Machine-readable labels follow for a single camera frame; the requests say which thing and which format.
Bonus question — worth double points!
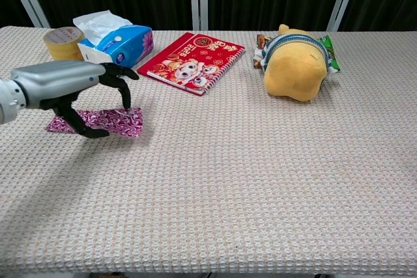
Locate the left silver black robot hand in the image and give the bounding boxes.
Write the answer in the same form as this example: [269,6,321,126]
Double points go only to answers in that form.
[9,59,140,139]

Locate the brown packing tape roll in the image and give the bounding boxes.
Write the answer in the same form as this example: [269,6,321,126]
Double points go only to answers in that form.
[43,26,86,62]

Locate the blue white tissue pack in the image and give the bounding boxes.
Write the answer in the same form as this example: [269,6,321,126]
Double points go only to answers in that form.
[72,10,154,69]

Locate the red spiral calendar notebook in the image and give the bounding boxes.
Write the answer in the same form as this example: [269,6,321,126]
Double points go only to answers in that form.
[136,32,246,97]

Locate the beige woven tablecloth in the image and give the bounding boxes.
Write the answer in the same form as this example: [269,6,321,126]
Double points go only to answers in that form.
[0,25,417,277]

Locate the brown snack packet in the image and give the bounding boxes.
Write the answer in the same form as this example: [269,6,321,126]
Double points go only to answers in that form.
[253,33,273,69]

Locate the yellow plush toy striped shirt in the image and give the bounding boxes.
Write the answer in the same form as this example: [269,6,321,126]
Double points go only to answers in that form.
[253,23,336,103]

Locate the green snack packet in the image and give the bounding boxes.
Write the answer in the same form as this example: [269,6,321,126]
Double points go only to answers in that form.
[317,35,341,72]

